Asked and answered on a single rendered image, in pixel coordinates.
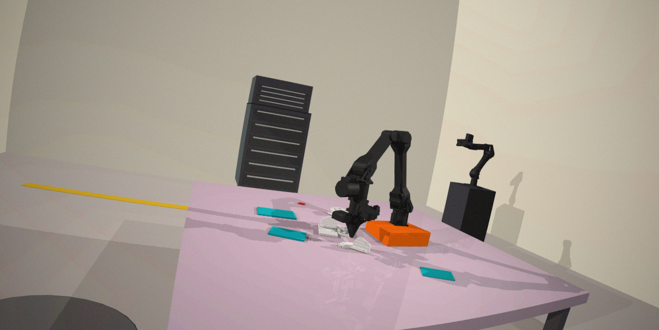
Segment teal flat plate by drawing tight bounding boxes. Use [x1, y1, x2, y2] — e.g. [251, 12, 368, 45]
[421, 267, 455, 281]

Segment cyan flat bar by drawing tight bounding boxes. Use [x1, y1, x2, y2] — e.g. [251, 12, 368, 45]
[257, 207, 297, 220]
[268, 226, 307, 241]

